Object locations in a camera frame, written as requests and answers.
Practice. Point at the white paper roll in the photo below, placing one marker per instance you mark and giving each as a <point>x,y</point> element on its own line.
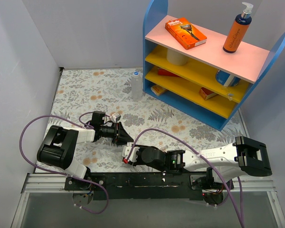
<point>176,58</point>

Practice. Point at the aluminium frame rail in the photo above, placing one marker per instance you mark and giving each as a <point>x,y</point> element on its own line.
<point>44,203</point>

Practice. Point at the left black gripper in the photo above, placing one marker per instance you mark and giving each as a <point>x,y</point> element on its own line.
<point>118,133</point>

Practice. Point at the blue shelf with coloured boards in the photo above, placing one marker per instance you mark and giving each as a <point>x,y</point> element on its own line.
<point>249,63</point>

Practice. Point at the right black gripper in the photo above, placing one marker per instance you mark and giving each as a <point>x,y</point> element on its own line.
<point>136,161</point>

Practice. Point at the orange pump lotion bottle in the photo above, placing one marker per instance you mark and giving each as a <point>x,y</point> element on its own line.
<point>238,29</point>

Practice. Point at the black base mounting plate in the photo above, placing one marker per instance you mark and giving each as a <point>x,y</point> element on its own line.
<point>150,185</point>

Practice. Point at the clear plastic water bottle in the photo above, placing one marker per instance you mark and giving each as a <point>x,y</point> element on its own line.
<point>137,86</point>

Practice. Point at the orange razor box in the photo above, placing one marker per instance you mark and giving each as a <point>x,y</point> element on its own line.
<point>185,33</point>

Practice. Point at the white orange small box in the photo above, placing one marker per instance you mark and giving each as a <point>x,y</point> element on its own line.
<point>158,90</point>

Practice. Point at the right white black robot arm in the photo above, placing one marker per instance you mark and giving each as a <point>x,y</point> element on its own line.
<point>244,156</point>

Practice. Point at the red flat box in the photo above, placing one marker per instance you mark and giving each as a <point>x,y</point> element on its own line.
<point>163,72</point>

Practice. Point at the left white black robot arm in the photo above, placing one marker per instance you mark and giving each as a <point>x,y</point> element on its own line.
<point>59,144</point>

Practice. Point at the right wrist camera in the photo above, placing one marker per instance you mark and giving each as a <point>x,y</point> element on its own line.
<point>129,155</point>

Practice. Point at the floral patterned table mat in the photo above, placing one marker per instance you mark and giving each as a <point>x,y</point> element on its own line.
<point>149,120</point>

